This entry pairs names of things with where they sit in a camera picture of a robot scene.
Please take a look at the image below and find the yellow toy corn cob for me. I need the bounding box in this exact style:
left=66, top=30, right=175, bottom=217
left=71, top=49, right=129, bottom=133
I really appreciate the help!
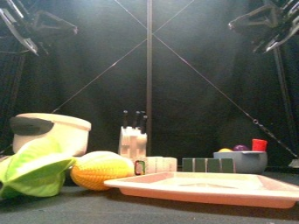
left=70, top=150, right=137, bottom=192

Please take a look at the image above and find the green toy corn husk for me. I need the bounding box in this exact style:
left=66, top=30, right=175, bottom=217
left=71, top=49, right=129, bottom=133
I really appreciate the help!
left=0, top=136, right=78, bottom=201

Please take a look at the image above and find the big pink rectangular plate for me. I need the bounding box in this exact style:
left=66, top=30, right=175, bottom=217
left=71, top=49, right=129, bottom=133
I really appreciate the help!
left=103, top=171, right=299, bottom=210

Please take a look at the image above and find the red toy cup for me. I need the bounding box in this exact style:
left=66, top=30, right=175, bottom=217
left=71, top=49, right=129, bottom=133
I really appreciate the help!
left=252, top=138, right=269, bottom=152

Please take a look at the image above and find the purple toy ball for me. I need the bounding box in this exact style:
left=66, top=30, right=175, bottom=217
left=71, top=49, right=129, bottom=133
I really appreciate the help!
left=233, top=144, right=250, bottom=152

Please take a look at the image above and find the grey bowl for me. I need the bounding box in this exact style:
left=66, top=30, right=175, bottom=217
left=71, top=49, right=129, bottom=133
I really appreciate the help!
left=213, top=150, right=269, bottom=175

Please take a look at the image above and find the white knife block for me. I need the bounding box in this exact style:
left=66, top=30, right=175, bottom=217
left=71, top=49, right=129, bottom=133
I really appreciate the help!
left=117, top=125, right=149, bottom=161

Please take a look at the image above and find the dark green segmented block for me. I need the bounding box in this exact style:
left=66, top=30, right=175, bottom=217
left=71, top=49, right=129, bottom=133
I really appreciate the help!
left=182, top=157, right=237, bottom=173

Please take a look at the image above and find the dark slanted frame pole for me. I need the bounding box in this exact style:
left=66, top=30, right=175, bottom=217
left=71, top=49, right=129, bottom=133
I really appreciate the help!
left=273, top=46, right=299, bottom=147

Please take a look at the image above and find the thin vertical frame pole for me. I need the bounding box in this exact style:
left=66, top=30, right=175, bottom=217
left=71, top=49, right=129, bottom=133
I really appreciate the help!
left=146, top=0, right=155, bottom=157

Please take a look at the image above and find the white pot with grey handle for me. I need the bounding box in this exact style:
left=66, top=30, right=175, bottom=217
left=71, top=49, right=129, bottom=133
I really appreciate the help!
left=10, top=112, right=93, bottom=158

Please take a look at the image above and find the black knife handle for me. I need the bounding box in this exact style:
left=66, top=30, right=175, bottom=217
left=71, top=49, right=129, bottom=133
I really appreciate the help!
left=141, top=115, right=150, bottom=135
left=134, top=110, right=142, bottom=130
left=122, top=109, right=129, bottom=130

